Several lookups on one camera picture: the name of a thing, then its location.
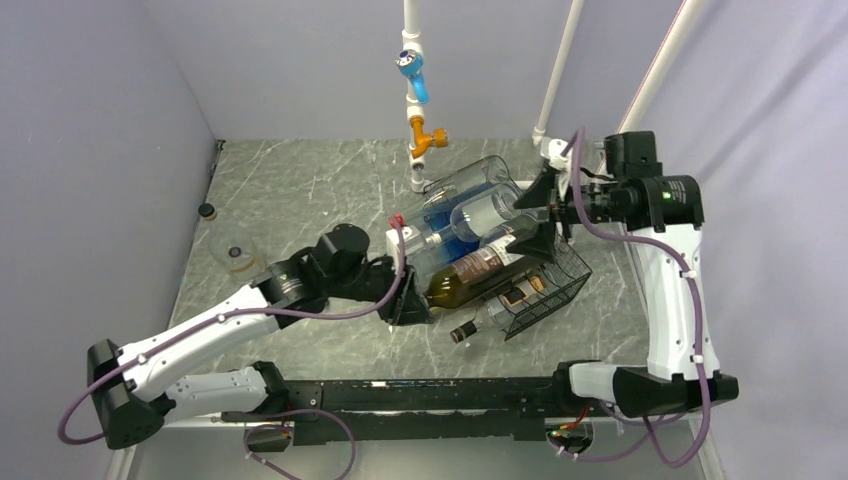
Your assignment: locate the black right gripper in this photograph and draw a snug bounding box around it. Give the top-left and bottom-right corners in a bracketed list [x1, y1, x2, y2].
[505, 169, 625, 262]

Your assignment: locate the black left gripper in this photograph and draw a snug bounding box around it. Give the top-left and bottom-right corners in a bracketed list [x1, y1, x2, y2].
[325, 250, 434, 325]

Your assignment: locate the dark green wine bottle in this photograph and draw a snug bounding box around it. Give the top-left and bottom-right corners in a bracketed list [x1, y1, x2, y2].
[424, 234, 543, 309]

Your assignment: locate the clear bottle dark label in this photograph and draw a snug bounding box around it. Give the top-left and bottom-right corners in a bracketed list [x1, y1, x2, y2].
[480, 212, 554, 246]

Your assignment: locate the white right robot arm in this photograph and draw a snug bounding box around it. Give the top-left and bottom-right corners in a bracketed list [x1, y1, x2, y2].
[514, 131, 739, 418]

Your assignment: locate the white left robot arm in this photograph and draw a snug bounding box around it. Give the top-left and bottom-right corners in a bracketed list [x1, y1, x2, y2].
[87, 216, 430, 450]

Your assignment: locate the clear bottle top middle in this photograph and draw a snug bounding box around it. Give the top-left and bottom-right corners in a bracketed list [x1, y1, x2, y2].
[447, 183, 521, 242]

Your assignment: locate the clear blue bottle lower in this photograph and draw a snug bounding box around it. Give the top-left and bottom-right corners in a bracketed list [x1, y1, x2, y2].
[405, 231, 480, 279]

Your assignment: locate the clear blue bottle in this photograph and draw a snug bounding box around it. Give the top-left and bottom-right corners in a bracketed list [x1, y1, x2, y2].
[401, 155, 517, 234]
[405, 231, 480, 279]

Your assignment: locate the clear flat black-capped bottle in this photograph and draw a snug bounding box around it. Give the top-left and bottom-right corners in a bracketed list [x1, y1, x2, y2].
[449, 299, 515, 344]

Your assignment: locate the clear blue bottle upper left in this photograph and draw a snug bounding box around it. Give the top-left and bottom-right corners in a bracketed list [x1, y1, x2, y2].
[401, 155, 517, 234]

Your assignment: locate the round clear flask bottle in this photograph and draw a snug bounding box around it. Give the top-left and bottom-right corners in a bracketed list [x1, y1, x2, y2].
[197, 203, 267, 283]

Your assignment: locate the orange pipe valve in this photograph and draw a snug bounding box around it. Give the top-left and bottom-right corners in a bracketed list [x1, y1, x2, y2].
[409, 115, 449, 159]

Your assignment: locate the white diagonal pole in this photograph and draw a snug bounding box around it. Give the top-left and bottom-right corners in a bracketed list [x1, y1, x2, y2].
[617, 0, 707, 133]

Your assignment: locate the black wire wine rack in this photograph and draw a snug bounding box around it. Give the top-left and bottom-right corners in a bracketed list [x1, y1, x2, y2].
[423, 178, 594, 342]

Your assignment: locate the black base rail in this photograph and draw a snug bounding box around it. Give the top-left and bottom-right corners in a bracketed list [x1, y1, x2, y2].
[221, 376, 598, 446]

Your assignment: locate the white PVC pipe frame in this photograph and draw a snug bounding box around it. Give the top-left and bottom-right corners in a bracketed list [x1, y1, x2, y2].
[399, 0, 584, 193]

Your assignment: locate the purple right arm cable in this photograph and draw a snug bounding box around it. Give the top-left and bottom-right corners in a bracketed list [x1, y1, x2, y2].
[545, 127, 713, 469]

